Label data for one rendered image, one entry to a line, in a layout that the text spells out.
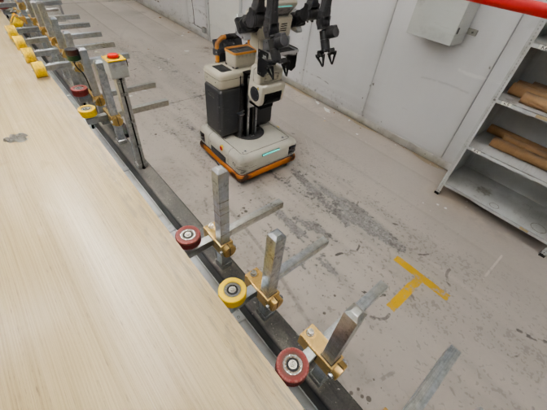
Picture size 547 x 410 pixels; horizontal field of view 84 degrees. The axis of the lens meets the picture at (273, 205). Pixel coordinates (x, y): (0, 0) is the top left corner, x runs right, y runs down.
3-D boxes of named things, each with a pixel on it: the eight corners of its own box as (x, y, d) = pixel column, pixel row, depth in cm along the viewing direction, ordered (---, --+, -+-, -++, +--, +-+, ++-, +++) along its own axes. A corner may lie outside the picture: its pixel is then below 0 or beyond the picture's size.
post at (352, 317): (313, 375, 96) (355, 299, 63) (321, 384, 94) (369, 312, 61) (306, 382, 94) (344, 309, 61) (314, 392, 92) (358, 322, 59)
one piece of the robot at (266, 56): (252, 71, 206) (253, 37, 191) (282, 65, 220) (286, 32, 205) (267, 80, 198) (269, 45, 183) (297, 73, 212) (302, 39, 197)
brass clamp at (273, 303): (257, 274, 102) (258, 265, 98) (283, 303, 95) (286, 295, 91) (242, 284, 99) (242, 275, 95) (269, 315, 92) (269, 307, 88)
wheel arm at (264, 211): (277, 204, 127) (278, 197, 124) (282, 209, 125) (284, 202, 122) (183, 255, 105) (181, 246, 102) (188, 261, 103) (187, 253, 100)
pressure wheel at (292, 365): (294, 403, 75) (301, 390, 68) (266, 385, 78) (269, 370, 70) (307, 372, 81) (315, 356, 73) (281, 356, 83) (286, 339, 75)
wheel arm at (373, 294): (376, 285, 100) (381, 278, 97) (385, 293, 98) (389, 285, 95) (277, 376, 78) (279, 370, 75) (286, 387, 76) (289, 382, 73)
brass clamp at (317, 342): (311, 329, 88) (313, 321, 84) (346, 368, 81) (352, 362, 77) (295, 342, 84) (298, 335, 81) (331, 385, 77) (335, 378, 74)
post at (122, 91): (144, 162, 155) (121, 72, 124) (148, 167, 152) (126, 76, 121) (135, 164, 152) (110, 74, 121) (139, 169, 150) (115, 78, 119)
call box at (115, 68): (124, 72, 125) (119, 52, 120) (130, 78, 122) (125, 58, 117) (106, 76, 122) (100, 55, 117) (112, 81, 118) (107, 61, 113)
